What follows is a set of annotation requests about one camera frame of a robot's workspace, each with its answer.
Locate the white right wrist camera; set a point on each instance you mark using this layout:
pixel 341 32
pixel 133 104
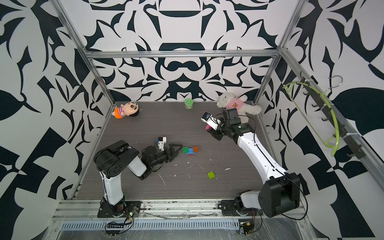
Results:
pixel 211 121

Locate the white teddy bear pink shirt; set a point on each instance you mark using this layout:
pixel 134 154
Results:
pixel 229 101

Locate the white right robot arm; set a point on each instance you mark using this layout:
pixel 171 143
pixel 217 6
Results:
pixel 281 191

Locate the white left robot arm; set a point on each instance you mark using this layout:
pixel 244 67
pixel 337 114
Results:
pixel 111 161

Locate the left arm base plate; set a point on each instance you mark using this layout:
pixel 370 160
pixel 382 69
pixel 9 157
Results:
pixel 106 210

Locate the green clothes hanger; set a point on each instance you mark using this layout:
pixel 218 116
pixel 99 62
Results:
pixel 323 104

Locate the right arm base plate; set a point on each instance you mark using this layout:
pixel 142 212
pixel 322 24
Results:
pixel 231 207

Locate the lime green lego brick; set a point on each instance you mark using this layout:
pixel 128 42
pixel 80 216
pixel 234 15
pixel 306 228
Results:
pixel 211 175

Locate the black wall hook rack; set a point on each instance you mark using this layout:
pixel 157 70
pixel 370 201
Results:
pixel 348 137

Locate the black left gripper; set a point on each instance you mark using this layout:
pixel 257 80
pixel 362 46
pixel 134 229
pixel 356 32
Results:
pixel 171 145

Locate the cartoon boy plush doll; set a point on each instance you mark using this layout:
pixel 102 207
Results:
pixel 130 109

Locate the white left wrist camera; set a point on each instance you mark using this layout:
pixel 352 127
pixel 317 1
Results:
pixel 161 143

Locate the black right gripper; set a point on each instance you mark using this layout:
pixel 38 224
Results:
pixel 217 136

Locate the aluminium front rail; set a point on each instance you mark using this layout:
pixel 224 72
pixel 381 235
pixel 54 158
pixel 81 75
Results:
pixel 150 209

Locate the blue long lego brick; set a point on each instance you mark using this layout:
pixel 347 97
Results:
pixel 191 151

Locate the green lidded plastic jar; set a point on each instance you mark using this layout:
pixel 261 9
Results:
pixel 189 104

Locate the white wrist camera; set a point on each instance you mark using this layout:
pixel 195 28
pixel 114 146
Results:
pixel 161 143
pixel 211 121

